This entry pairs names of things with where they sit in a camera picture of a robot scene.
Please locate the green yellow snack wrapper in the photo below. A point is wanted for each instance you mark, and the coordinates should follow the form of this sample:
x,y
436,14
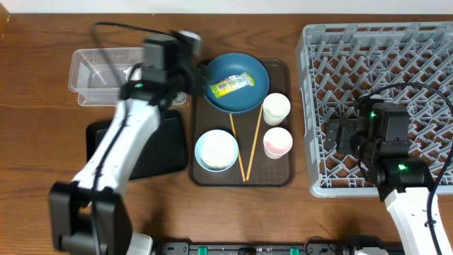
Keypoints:
x,y
231,84

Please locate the black waste tray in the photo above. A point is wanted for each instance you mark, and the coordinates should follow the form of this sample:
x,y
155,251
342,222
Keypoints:
x,y
149,145

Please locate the cream white cup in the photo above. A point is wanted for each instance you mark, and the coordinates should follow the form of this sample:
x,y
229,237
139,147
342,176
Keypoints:
x,y
276,108

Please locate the clear plastic waste bin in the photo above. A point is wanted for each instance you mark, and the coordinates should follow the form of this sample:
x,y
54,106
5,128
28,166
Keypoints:
x,y
93,80

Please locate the light blue small bowl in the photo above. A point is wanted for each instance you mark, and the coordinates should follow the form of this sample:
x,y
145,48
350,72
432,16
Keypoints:
x,y
198,147

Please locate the pile of rice grains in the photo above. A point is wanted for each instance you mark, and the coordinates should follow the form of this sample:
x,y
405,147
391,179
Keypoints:
x,y
218,150

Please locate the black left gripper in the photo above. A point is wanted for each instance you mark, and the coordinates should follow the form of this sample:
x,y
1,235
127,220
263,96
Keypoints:
x,y
198,81

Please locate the wooden chopstick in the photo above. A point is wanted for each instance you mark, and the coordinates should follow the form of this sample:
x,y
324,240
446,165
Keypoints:
x,y
243,176
255,138

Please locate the pink cup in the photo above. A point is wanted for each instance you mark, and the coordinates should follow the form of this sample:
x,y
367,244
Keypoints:
x,y
277,142

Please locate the dark blue plate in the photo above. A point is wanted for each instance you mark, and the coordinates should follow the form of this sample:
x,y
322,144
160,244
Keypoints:
x,y
242,100

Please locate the grey plastic dishwasher rack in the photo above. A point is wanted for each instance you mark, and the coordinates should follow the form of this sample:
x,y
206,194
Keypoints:
x,y
411,63

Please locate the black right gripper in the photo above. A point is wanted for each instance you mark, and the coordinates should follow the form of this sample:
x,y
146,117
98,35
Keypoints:
x,y
340,137

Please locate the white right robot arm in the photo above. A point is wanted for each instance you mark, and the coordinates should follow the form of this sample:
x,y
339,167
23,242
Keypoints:
x,y
378,139

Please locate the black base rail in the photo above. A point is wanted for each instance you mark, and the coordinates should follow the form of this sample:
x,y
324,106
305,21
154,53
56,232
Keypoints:
x,y
312,246

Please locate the brown serving tray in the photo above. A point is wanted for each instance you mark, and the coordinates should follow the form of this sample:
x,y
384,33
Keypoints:
x,y
265,172

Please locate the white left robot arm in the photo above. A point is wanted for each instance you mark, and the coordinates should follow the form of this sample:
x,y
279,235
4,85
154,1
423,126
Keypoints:
x,y
88,214

